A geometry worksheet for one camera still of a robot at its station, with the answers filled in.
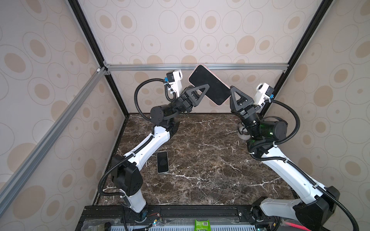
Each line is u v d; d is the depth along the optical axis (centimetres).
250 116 45
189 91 48
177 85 48
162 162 91
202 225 70
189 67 135
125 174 43
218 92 46
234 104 47
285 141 41
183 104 48
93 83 80
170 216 75
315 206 37
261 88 47
